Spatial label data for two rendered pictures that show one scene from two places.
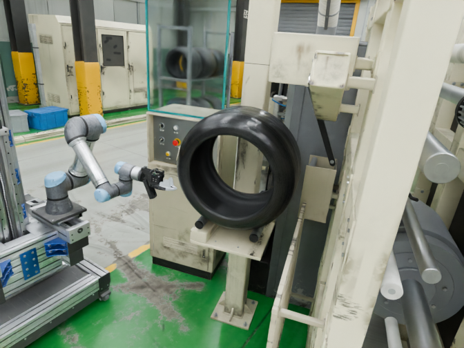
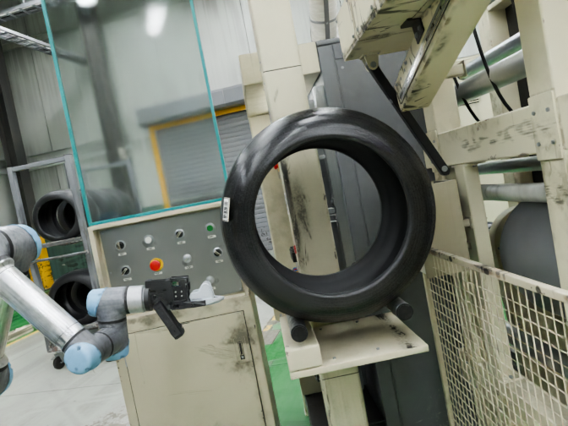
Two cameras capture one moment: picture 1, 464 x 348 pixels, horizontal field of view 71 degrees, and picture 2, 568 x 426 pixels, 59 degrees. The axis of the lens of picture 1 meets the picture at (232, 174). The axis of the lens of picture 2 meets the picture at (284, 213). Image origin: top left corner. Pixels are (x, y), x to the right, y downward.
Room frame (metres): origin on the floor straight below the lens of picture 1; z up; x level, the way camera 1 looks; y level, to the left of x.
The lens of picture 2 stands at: (0.18, 0.54, 1.28)
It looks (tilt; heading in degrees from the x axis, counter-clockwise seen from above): 3 degrees down; 341
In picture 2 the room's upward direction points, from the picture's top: 11 degrees counter-clockwise
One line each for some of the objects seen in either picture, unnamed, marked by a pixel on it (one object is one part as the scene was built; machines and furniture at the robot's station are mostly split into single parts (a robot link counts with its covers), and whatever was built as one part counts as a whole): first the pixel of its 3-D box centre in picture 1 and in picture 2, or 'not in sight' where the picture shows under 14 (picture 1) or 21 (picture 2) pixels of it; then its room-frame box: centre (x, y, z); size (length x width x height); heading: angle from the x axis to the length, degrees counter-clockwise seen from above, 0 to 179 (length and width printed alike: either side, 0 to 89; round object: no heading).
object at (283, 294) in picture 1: (284, 299); (500, 397); (1.19, -0.29, 0.65); 0.90 x 0.02 x 0.70; 163
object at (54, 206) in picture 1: (58, 201); not in sight; (1.74, 1.04, 0.77); 0.15 x 0.15 x 0.10
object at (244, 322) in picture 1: (235, 308); not in sight; (1.76, -0.10, 0.02); 0.27 x 0.27 x 0.04; 73
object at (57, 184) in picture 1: (56, 184); not in sight; (1.74, 1.04, 0.88); 0.13 x 0.12 x 0.14; 151
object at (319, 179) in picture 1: (317, 188); (431, 226); (1.61, -0.47, 1.05); 0.20 x 0.15 x 0.30; 163
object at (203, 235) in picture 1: (211, 219); (298, 338); (1.55, 0.09, 0.84); 0.36 x 0.09 x 0.06; 163
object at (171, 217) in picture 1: (191, 192); (197, 358); (2.30, 0.30, 0.63); 0.56 x 0.41 x 1.27; 73
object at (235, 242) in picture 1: (235, 231); (346, 341); (1.51, -0.04, 0.80); 0.37 x 0.36 x 0.02; 73
